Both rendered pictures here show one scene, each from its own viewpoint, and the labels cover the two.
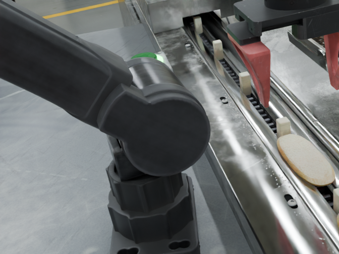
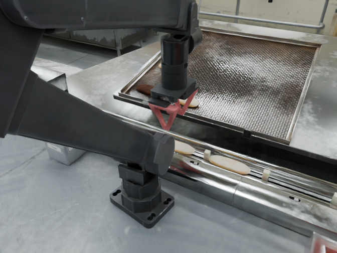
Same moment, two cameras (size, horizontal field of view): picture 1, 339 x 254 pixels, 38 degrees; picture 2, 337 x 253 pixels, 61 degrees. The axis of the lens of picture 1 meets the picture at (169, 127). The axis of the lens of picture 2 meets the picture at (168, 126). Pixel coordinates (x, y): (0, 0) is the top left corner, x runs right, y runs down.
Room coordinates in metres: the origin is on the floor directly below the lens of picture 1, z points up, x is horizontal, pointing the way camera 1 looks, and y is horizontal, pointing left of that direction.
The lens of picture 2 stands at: (0.12, 0.34, 1.30)
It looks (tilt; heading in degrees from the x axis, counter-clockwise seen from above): 35 degrees down; 304
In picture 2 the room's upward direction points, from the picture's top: straight up
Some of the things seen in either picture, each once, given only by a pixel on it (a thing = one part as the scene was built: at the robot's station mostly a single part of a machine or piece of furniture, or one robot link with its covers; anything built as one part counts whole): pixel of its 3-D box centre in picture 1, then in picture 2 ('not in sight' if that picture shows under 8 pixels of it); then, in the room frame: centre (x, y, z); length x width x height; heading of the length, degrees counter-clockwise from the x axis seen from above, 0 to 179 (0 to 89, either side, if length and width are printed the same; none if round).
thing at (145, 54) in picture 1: (144, 62); not in sight; (0.66, 0.02, 0.90); 0.04 x 0.04 x 0.02
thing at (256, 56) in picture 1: (274, 59); (169, 109); (0.43, -0.11, 0.97); 0.07 x 0.07 x 0.09; 5
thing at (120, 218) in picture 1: (149, 195); (141, 188); (0.40, 0.03, 0.86); 0.12 x 0.09 x 0.08; 176
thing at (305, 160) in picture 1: (303, 155); (176, 145); (0.43, -0.13, 0.86); 0.10 x 0.04 x 0.01; 7
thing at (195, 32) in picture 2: not in sight; (180, 27); (0.45, -0.17, 1.13); 0.11 x 0.09 x 0.12; 101
